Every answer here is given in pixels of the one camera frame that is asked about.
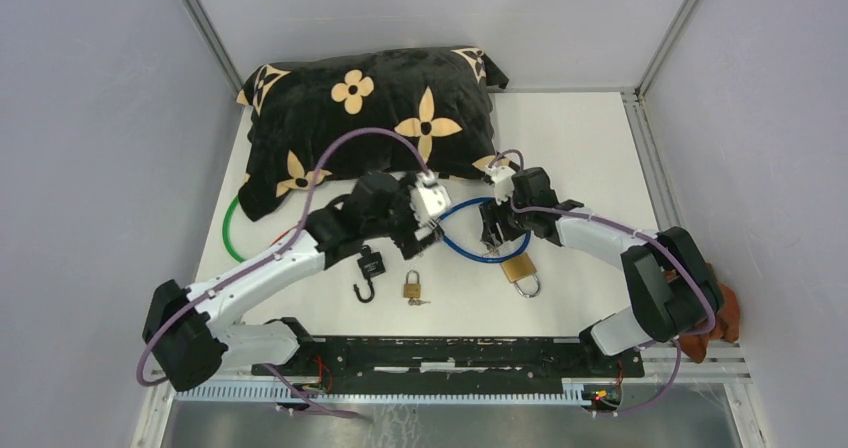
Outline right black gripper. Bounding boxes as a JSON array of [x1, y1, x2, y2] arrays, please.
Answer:
[[477, 187, 533, 248]]

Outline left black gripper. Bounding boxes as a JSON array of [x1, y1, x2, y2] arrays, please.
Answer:
[[362, 171, 441, 258]]

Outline blue cable lock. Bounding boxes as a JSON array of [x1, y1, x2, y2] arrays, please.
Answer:
[[433, 197, 533, 265]]

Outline large brass padlock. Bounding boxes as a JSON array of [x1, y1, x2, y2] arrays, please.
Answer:
[[500, 253, 542, 299]]

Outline black padlock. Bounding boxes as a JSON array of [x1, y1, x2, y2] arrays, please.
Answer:
[[353, 245, 386, 304]]

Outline small brass padlock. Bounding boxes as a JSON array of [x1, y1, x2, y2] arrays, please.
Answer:
[[402, 270, 428, 306]]

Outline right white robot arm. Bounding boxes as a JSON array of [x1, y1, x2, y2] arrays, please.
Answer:
[[480, 164, 724, 376]]

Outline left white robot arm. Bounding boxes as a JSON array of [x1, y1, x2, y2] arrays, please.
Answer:
[[137, 172, 451, 392]]

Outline black floral pillow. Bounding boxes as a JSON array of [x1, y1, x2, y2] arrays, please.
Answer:
[[237, 46, 509, 221]]

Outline brown cloth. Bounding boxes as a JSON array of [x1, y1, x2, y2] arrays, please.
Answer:
[[679, 263, 741, 363]]

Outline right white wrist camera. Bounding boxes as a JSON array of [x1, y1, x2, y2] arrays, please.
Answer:
[[484, 165, 516, 205]]

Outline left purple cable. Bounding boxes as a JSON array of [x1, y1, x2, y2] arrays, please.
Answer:
[[135, 127, 439, 389]]

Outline red cable lock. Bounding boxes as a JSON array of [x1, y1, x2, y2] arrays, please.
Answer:
[[269, 227, 296, 247]]

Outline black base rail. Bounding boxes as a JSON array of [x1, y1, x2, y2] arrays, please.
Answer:
[[275, 336, 645, 401]]

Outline green cable lock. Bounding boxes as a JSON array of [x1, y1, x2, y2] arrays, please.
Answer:
[[221, 196, 245, 263]]

